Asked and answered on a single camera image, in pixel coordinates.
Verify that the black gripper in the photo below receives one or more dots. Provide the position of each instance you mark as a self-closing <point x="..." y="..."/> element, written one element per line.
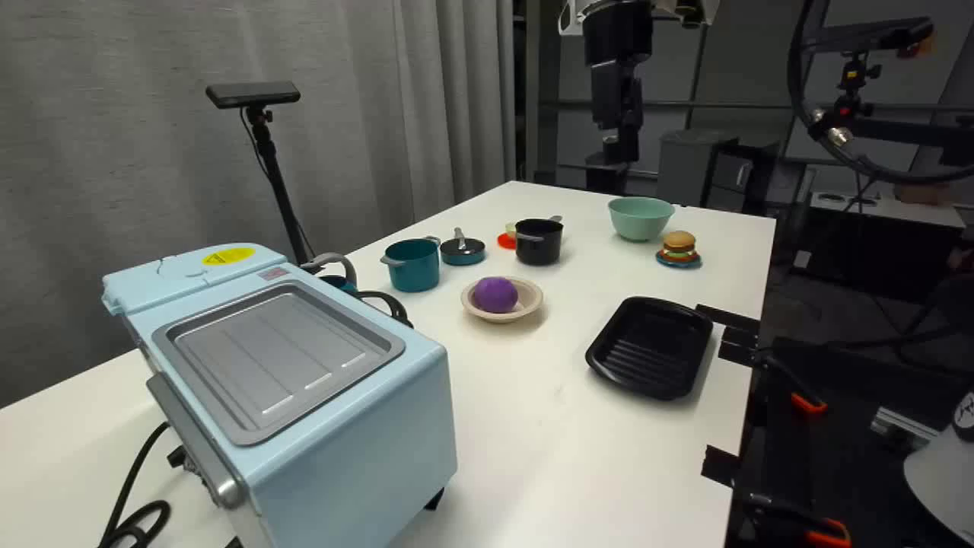
<point x="617" y="95"/>

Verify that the purple plushy ball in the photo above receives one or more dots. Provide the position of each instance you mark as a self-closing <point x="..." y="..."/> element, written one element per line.
<point x="494" y="294"/>

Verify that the mint green bowl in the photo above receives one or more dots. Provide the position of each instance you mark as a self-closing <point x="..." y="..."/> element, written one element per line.
<point x="641" y="218"/>

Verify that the grey cabinet box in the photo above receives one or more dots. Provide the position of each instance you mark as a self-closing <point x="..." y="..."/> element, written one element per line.
<point x="703" y="168"/>

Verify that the toy burger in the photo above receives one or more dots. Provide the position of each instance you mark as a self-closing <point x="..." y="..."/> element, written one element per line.
<point x="681" y="244"/>

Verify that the black toy pot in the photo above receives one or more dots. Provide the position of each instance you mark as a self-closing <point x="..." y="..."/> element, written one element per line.
<point x="540" y="240"/>

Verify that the small teal plate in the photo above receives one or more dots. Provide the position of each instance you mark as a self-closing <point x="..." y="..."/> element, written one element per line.
<point x="676" y="263"/>

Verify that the small orange-red toy piece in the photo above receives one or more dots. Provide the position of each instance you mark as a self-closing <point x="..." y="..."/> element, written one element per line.
<point x="505" y="240"/>

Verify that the teal pot lid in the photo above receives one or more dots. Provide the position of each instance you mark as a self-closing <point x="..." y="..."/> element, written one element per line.
<point x="463" y="250"/>

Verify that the beige round plate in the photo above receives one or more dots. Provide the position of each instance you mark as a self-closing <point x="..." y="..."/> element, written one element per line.
<point x="504" y="305"/>

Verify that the black grill pan tray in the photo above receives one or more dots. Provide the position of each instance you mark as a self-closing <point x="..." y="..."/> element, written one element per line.
<point x="650" y="347"/>

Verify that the teal toy pot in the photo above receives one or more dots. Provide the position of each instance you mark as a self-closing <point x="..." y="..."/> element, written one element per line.
<point x="413" y="266"/>

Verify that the light blue toaster oven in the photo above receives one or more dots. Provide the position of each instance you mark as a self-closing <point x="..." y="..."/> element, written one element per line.
<point x="335" y="426"/>

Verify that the yellow round sticker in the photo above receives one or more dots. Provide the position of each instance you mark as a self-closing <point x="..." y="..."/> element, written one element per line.
<point x="228" y="256"/>

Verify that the white round lamp shade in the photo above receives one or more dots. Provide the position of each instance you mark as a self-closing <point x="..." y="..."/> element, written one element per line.
<point x="944" y="477"/>

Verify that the black camera tripod stand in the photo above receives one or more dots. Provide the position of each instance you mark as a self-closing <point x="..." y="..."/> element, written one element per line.
<point x="274" y="184"/>

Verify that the black camera bar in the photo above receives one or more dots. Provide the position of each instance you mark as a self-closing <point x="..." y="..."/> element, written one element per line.
<point x="253" y="95"/>

